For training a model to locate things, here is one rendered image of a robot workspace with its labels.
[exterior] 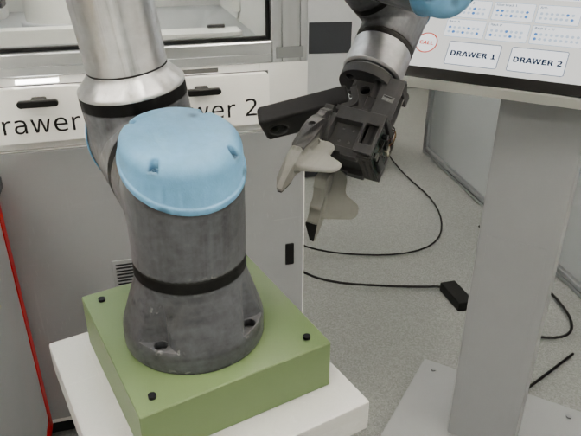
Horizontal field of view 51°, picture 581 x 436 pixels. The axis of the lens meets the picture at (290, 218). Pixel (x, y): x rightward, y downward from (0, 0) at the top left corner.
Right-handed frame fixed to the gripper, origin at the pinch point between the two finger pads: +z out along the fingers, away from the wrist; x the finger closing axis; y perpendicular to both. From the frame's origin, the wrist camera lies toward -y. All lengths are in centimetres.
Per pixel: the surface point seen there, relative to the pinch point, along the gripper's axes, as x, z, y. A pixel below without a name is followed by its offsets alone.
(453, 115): 213, -140, -31
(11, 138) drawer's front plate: 24, -5, -72
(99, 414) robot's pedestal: -3.0, 27.8, -9.4
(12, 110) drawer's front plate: 20, -9, -71
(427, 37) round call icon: 31, -50, -3
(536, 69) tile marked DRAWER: 30, -47, 17
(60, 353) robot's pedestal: 1.2, 24.5, -20.6
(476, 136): 199, -124, -15
